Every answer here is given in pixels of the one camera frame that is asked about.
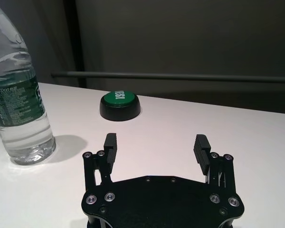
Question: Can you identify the thin grey horizontal rail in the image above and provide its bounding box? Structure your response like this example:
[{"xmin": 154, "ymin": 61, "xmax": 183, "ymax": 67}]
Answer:
[{"xmin": 51, "ymin": 70, "xmax": 285, "ymax": 84}]

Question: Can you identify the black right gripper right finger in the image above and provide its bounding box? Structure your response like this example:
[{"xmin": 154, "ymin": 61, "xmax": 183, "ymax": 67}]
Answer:
[{"xmin": 193, "ymin": 134, "xmax": 236, "ymax": 192}]

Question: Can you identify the clear water bottle green label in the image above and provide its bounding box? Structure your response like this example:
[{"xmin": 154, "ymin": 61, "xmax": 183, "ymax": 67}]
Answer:
[{"xmin": 0, "ymin": 0, "xmax": 57, "ymax": 166}]

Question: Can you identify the black vertical frame post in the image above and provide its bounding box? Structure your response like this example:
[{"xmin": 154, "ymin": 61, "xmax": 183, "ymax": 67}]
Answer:
[{"xmin": 63, "ymin": 0, "xmax": 87, "ymax": 88}]

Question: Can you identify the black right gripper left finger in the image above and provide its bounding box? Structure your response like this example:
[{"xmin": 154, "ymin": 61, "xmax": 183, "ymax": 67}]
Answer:
[{"xmin": 82, "ymin": 133, "xmax": 120, "ymax": 191}]

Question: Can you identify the green button black base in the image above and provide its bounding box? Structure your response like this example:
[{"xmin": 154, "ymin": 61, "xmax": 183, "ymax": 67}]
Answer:
[{"xmin": 99, "ymin": 89, "xmax": 141, "ymax": 122}]

